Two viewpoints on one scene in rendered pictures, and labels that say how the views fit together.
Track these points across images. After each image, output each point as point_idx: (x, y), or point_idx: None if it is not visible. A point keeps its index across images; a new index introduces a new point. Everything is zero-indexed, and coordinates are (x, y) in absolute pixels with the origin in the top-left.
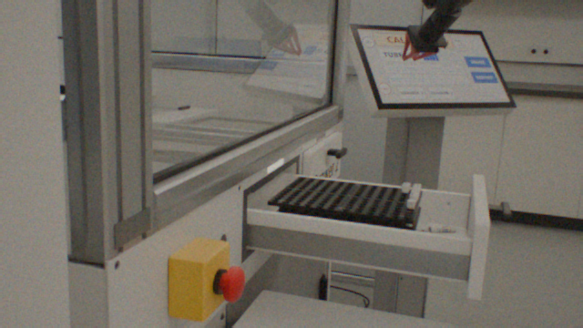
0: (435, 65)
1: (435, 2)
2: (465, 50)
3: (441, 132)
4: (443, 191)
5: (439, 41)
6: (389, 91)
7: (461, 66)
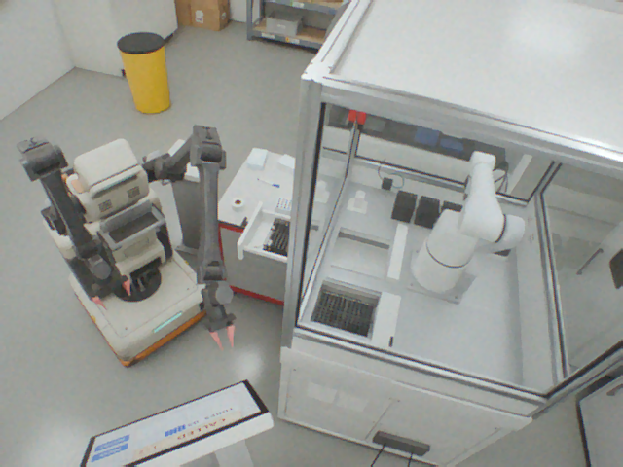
0: (171, 426)
1: (225, 276)
2: (120, 455)
3: None
4: (252, 248)
5: (208, 321)
6: (234, 390)
7: (137, 439)
